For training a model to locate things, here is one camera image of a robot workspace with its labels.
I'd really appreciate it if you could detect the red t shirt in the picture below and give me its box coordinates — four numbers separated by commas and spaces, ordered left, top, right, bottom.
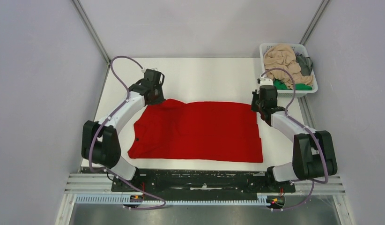
128, 99, 264, 163

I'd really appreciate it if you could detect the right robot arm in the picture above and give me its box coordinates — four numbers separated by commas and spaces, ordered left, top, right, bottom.
251, 85, 338, 191

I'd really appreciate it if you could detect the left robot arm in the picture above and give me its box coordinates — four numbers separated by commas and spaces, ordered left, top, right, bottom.
81, 69, 165, 191

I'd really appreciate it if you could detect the green t shirt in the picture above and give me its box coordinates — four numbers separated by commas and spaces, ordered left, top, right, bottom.
273, 79, 312, 91

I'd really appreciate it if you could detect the beige t shirt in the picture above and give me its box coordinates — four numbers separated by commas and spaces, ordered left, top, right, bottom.
263, 44, 314, 87

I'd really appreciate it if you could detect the grey t shirt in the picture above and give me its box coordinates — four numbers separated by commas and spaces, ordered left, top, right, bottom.
296, 54, 313, 76

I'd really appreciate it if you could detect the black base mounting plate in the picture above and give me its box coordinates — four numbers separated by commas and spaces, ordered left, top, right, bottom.
130, 169, 296, 202

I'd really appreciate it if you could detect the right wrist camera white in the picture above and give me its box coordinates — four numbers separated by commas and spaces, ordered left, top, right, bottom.
257, 77, 274, 86

